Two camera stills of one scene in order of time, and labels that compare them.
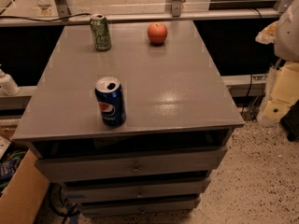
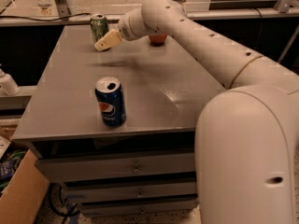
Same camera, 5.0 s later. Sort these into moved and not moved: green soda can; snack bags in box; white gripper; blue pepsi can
Moved: white gripper
Not moved: green soda can; blue pepsi can; snack bags in box
